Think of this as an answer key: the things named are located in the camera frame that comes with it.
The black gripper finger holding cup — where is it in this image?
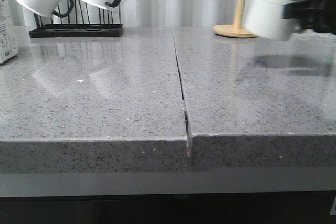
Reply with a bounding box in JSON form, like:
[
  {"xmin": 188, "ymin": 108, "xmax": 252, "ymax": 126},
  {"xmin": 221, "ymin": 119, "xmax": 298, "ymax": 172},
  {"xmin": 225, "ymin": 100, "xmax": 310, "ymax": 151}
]
[{"xmin": 282, "ymin": 0, "xmax": 335, "ymax": 34}]

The white HOME cup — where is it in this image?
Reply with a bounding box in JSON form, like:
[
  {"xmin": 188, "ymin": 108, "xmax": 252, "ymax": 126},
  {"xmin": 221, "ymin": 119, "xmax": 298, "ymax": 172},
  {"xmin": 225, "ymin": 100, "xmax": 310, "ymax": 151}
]
[{"xmin": 244, "ymin": 0, "xmax": 304, "ymax": 41}]

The white blue milk carton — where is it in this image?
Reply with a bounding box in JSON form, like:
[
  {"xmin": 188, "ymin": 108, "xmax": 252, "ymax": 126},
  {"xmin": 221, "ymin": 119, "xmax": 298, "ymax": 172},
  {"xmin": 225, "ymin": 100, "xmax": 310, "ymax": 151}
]
[{"xmin": 0, "ymin": 0, "xmax": 18, "ymax": 64}]

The wooden mug tree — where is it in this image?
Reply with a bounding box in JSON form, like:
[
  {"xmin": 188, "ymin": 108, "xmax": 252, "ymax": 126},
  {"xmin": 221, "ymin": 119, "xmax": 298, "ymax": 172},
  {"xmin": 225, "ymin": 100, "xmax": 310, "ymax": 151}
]
[{"xmin": 213, "ymin": 0, "xmax": 257, "ymax": 38}]

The black wire mug rack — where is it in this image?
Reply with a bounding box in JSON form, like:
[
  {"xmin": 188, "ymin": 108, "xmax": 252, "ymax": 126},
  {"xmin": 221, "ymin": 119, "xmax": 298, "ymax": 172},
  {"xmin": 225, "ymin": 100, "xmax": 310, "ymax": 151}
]
[{"xmin": 29, "ymin": 0, "xmax": 123, "ymax": 38}]

